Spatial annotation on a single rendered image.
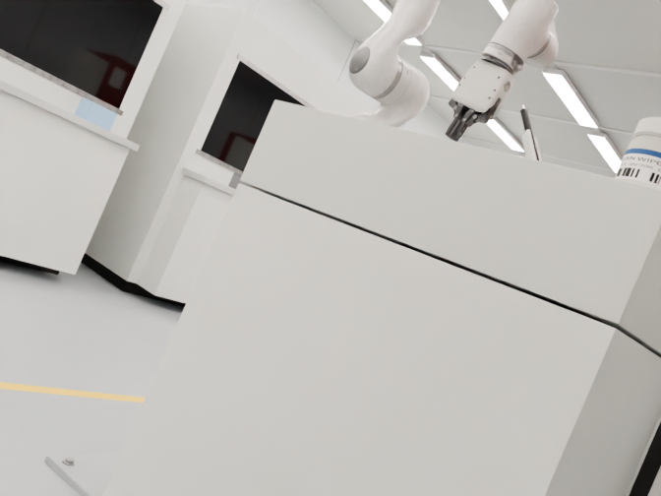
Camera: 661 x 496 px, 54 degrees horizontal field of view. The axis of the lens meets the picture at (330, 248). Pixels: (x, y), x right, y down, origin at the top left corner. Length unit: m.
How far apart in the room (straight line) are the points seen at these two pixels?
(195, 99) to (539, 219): 3.81
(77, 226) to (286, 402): 3.04
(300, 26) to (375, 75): 4.45
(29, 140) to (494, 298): 3.10
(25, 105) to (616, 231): 3.18
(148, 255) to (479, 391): 3.76
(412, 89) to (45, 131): 2.39
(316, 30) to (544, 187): 5.45
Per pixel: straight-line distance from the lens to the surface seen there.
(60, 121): 3.68
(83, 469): 1.84
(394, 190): 0.86
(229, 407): 0.97
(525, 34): 1.42
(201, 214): 4.24
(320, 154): 0.97
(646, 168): 0.81
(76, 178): 3.77
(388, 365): 0.81
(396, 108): 1.66
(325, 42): 6.24
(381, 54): 1.60
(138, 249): 4.36
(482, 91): 1.40
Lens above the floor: 0.77
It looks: level
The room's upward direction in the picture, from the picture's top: 23 degrees clockwise
